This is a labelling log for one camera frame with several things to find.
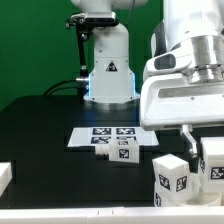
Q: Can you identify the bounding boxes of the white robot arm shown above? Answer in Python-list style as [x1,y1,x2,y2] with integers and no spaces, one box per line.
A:
[69,0,224,155]

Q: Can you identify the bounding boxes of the white marker sheet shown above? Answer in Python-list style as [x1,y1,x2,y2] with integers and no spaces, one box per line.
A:
[68,126,159,147]

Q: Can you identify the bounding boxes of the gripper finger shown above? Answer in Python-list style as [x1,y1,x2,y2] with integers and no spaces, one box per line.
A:
[180,124,198,158]

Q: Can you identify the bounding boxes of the white front fence bar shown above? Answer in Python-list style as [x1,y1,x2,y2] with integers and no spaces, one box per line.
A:
[0,207,224,224]

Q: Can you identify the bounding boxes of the white fence bar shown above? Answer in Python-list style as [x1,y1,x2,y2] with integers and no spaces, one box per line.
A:
[0,207,224,224]
[0,162,12,197]

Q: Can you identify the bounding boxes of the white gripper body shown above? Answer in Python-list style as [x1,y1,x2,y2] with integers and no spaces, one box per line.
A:
[139,73,224,130]

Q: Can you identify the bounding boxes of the camera on black stand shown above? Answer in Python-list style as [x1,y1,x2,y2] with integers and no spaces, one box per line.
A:
[66,12,118,84]

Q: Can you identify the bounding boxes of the white left fence bar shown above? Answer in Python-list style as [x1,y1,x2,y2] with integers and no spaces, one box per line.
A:
[0,162,12,197]

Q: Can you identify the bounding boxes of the black cables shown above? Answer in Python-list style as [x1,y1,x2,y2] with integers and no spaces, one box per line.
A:
[43,79,86,97]

